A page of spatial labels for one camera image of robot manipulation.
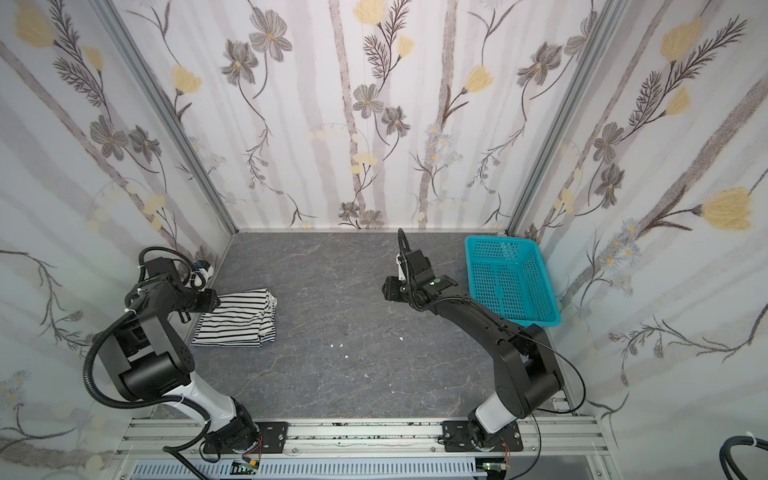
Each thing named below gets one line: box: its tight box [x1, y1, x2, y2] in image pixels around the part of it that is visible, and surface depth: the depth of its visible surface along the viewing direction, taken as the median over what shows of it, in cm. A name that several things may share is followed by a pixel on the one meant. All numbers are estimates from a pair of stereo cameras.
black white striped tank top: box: [191, 288, 278, 348], surface depth 92 cm
